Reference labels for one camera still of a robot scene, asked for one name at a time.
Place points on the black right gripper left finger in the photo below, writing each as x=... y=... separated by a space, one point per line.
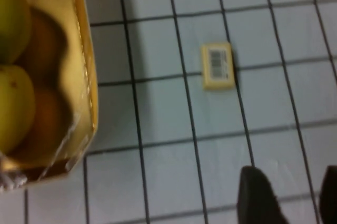
x=256 y=200

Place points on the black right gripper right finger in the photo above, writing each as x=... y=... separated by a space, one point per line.
x=330 y=197

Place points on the yellow eraser with barcode label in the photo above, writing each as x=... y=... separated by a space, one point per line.
x=218 y=67

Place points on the blue grid tablecloth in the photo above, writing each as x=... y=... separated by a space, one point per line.
x=163 y=50

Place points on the yellow cardboard fruit box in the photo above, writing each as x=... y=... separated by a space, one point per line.
x=79 y=76

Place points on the orange fruit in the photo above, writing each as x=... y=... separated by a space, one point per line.
x=43 y=50
x=50 y=124

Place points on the crumpled clear plastic film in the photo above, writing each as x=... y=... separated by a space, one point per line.
x=9 y=179

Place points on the green apple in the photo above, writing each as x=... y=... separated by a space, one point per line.
x=14 y=108
x=11 y=18

